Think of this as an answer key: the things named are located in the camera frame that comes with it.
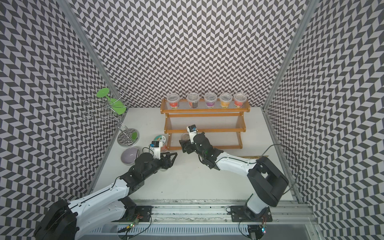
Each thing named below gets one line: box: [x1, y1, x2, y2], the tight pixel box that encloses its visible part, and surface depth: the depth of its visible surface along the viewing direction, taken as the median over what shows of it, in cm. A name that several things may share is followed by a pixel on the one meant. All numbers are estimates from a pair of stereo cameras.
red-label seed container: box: [186, 92, 200, 109], surface depth 79 cm
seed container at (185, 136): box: [180, 133, 190, 141], surface depth 84 cm
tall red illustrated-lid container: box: [153, 135, 168, 153], surface depth 93 cm
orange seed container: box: [219, 92, 233, 109], surface depth 79 cm
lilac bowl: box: [121, 147, 138, 165], surface depth 91 cm
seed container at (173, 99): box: [167, 93, 180, 109], surface depth 80 cm
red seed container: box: [234, 92, 248, 108], surface depth 79 cm
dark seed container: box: [204, 92, 218, 109], surface depth 79 cm
